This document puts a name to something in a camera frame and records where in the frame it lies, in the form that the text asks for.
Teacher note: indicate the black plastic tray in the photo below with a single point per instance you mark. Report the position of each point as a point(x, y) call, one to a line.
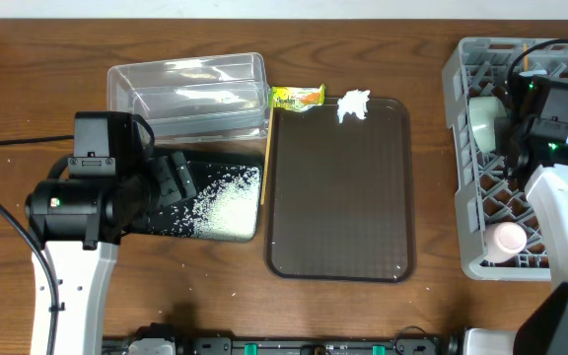
point(202, 157)

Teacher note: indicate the grey dishwasher rack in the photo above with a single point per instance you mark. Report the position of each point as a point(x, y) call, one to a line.
point(487, 194)

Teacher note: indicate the yellow snack wrapper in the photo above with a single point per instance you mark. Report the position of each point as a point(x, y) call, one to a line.
point(296, 99)

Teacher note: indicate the pink white cup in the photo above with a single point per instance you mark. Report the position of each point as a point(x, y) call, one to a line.
point(503, 241)

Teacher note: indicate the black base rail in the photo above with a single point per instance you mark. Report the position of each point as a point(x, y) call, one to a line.
point(162, 338)

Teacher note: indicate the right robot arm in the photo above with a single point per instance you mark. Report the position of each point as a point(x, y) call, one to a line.
point(536, 150)

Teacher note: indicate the crumpled white tissue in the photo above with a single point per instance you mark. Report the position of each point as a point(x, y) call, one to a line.
point(353, 102)

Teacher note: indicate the clear plastic bin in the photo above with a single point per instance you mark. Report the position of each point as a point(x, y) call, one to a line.
point(194, 100)

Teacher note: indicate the white rice pile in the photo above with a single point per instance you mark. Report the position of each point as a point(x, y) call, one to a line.
point(224, 209)

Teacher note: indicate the brown serving tray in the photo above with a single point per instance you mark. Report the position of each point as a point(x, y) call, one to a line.
point(340, 195)

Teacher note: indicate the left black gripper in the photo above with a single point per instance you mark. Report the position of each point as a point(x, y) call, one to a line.
point(171, 191)

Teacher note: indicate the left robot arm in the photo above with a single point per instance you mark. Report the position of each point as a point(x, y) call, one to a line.
point(111, 184)

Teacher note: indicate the light green bowl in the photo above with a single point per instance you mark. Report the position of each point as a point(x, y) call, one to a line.
point(483, 113)

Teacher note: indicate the wooden chopstick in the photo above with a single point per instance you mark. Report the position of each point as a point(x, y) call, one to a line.
point(526, 66)
point(268, 146)

